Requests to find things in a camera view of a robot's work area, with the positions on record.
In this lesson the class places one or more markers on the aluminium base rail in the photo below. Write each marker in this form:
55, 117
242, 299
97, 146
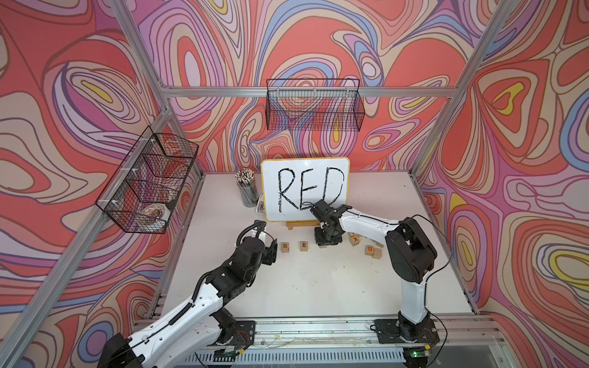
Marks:
456, 340

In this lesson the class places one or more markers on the wooden whiteboard stand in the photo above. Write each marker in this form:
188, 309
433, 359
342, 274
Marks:
299, 224

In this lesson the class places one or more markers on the whiteboard with RED text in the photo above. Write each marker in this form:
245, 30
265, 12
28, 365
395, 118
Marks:
291, 186

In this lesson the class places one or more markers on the black wire basket wall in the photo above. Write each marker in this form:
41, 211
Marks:
314, 104
154, 171

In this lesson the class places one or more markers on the round item in basket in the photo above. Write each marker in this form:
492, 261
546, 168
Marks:
154, 215

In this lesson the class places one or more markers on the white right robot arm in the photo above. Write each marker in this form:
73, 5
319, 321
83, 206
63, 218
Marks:
411, 252

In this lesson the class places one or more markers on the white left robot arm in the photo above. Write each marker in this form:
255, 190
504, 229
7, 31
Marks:
201, 320

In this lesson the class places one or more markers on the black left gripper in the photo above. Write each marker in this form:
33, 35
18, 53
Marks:
271, 253

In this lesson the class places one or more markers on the black wire basket left wall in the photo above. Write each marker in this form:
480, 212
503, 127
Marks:
154, 171

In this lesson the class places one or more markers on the cup of pencils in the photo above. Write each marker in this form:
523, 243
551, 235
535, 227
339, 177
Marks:
246, 182

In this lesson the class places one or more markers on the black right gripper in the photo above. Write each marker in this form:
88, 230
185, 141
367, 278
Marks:
320, 241

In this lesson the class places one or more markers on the black wire basket back wall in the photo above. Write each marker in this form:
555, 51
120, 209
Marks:
314, 104

